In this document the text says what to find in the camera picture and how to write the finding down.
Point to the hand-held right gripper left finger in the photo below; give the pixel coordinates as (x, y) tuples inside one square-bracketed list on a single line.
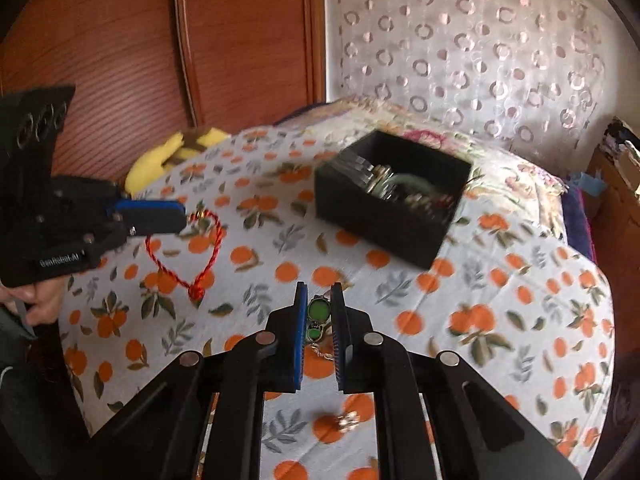
[(299, 340)]

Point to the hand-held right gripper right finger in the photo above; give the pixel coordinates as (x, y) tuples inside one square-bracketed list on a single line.
[(340, 340)]

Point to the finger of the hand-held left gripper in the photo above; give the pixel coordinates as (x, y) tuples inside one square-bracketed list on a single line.
[(155, 226), (150, 208)]

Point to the black box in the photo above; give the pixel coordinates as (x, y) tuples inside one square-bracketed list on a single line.
[(380, 230)]

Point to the silver jewelry piece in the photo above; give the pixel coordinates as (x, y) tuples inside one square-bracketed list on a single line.
[(378, 185)]

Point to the green jade bangle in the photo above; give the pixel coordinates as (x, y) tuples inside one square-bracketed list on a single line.
[(407, 180)]

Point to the person's left hand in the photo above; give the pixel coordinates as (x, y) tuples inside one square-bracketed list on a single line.
[(45, 302)]

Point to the yellow brown striped plush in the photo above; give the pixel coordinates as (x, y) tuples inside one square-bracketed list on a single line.
[(150, 165)]

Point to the orange fruit print tablecloth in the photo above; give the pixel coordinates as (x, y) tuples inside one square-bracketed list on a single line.
[(500, 285)]

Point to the brown wooden wardrobe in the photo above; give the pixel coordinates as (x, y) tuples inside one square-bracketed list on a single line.
[(125, 35)]

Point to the person's dark clothing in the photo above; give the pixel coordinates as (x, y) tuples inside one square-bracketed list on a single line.
[(25, 400)]

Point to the floral bedsheet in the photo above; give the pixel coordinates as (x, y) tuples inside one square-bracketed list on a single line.
[(505, 170)]

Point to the dark blue blanket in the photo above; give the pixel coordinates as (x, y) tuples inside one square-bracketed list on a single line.
[(577, 225)]

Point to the white circle pattern curtain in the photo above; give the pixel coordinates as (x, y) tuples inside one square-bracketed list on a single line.
[(450, 60)]

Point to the brown wooden cabinet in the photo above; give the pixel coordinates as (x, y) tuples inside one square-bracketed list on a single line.
[(620, 205)]

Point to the pile of clutter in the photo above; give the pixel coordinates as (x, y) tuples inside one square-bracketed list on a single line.
[(620, 145)]

